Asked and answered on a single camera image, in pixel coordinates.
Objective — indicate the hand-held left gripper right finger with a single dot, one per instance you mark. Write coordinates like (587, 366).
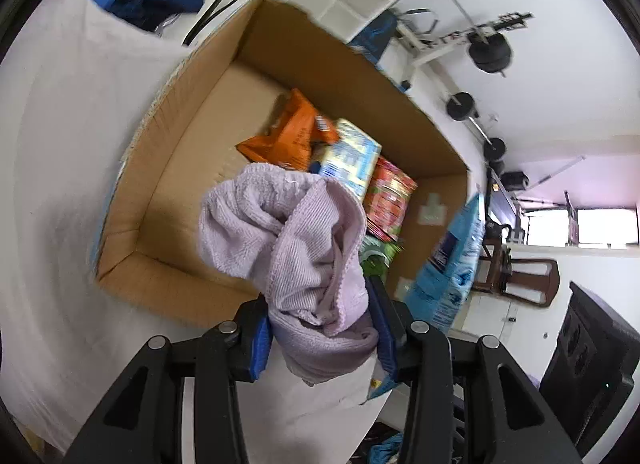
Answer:
(385, 339)

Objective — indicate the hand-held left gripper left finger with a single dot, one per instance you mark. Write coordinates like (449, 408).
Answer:
(260, 349)

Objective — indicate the green wet wipe packet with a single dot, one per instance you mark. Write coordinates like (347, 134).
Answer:
(375, 254)

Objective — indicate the blue packet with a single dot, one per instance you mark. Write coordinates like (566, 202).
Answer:
(445, 269)

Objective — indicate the purple towel cloth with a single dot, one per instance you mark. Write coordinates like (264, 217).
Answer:
(300, 244)

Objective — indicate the red snack packet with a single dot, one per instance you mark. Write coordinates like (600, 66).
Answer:
(387, 199)

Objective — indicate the white and blue tissue pack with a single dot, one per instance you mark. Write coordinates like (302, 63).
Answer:
(350, 153)

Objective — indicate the cardboard box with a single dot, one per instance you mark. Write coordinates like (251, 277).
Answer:
(200, 143)

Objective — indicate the orange snack packet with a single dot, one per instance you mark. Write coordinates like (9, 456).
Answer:
(295, 136)

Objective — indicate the brown wooden chair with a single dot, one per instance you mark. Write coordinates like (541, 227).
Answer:
(540, 289)

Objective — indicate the window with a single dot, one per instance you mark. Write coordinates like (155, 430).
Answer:
(600, 226)

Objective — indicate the thin upright bar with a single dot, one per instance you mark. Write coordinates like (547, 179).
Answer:
(557, 171)

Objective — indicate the black speaker box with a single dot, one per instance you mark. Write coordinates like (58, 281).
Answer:
(515, 180)

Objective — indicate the short barbell with black plates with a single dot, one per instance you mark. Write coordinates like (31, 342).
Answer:
(460, 106)

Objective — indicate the grey tablecloth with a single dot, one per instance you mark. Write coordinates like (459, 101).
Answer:
(60, 168)

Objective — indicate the white squat rack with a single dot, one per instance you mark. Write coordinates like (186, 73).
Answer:
(425, 56)

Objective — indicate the long barbell with black plates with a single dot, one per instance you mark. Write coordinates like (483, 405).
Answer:
(492, 56)

